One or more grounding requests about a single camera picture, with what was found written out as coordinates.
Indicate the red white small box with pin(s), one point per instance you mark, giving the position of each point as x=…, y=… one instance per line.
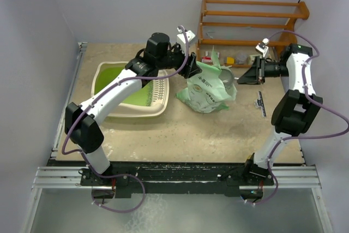
x=207, y=60

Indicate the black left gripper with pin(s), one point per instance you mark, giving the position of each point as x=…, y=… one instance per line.
x=188, y=71

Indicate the black white bag sealing strip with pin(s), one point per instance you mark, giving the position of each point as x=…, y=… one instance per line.
x=259, y=103

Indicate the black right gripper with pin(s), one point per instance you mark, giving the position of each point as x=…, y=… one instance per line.
x=256, y=74

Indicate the wooden shelf rack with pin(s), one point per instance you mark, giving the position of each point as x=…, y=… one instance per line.
x=300, y=12

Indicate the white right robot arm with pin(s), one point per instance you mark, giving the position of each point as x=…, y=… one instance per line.
x=293, y=115

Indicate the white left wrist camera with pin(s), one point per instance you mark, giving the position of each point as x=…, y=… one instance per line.
x=185, y=38

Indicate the green white carton box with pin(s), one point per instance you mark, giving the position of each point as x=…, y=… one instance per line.
x=251, y=59

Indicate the silver metal scoop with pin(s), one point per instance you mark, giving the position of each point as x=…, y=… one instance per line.
x=227, y=77

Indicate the grey round container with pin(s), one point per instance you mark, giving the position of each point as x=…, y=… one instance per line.
x=241, y=58

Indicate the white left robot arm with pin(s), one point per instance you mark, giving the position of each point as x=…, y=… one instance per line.
x=82, y=121

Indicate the green cat litter bag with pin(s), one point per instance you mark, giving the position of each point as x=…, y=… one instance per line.
x=205, y=92

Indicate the yellow small block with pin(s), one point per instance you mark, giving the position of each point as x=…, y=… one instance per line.
x=229, y=60

